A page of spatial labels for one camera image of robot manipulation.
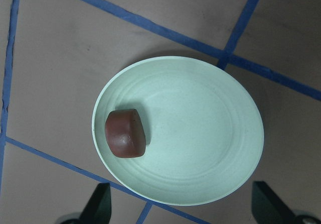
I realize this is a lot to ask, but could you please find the light green plate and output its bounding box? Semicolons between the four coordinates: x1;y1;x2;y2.
92;56;264;206

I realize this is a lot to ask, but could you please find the brown steamed bun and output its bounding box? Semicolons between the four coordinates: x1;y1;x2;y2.
105;109;146;158

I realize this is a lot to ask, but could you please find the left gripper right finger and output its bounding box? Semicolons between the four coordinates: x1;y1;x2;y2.
252;181;320;224

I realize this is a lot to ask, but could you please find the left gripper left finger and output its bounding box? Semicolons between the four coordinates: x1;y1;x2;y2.
57;183;112;224

